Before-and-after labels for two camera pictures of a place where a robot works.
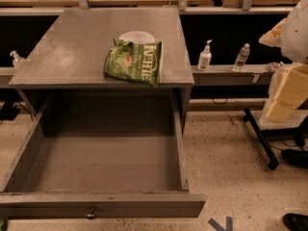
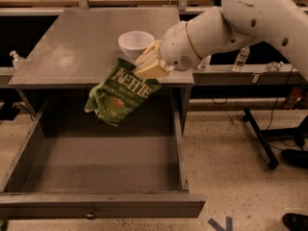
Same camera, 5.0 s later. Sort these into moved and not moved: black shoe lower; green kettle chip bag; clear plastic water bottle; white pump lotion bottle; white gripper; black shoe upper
Moved: white gripper; green kettle chip bag
Not moved: white pump lotion bottle; black shoe upper; black shoe lower; clear plastic water bottle
